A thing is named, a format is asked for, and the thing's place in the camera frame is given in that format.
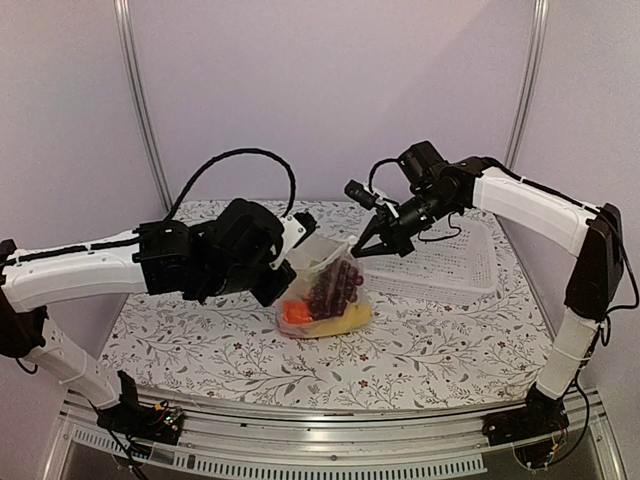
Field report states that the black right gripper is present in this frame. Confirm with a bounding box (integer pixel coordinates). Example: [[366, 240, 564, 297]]
[[351, 187, 458, 257]]

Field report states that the orange pumpkin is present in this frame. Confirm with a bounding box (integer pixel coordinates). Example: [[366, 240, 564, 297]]
[[282, 300, 313, 325]]

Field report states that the white green cauliflower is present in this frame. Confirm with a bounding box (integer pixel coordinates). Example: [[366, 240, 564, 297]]
[[303, 257, 333, 274]]

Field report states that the clear zip top bag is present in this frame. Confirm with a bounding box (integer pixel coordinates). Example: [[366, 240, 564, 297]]
[[276, 234, 372, 339]]

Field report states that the dark red grape bunch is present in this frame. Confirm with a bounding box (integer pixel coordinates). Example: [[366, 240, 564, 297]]
[[306, 259, 364, 321]]

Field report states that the white plastic basket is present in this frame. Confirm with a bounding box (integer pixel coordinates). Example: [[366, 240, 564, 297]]
[[362, 218, 498, 305]]

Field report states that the yellow corn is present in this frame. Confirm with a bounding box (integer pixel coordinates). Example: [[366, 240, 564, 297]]
[[292, 304, 372, 339]]

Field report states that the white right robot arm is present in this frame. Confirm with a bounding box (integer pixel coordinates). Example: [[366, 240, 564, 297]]
[[344, 141, 631, 436]]

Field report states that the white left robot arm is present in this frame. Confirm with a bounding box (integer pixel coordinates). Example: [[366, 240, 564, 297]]
[[1, 199, 309, 434]]

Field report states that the floral tablecloth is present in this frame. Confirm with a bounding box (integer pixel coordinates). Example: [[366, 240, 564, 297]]
[[100, 212, 552, 410]]

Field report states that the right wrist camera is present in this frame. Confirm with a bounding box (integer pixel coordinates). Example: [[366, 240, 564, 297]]
[[344, 180, 386, 210]]

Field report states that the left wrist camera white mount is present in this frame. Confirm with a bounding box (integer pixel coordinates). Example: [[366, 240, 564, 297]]
[[270, 211, 317, 270]]

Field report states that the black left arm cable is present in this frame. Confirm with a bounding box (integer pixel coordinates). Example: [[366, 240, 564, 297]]
[[164, 146, 297, 221]]

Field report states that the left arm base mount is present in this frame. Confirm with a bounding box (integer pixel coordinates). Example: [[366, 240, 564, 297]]
[[96, 401, 184, 446]]

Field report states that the right aluminium frame post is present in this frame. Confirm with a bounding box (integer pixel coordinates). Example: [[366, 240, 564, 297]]
[[504, 0, 550, 169]]

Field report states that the aluminium frame post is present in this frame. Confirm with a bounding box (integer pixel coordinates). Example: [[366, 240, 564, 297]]
[[504, 0, 550, 169], [113, 0, 173, 212]]

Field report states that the aluminium front rail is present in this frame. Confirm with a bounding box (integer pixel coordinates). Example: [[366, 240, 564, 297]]
[[42, 387, 626, 480]]

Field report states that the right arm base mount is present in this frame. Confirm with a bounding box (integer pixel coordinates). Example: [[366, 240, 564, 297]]
[[481, 388, 569, 446]]

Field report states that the left aluminium frame post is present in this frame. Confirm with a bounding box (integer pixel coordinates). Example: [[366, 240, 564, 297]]
[[113, 0, 173, 212]]

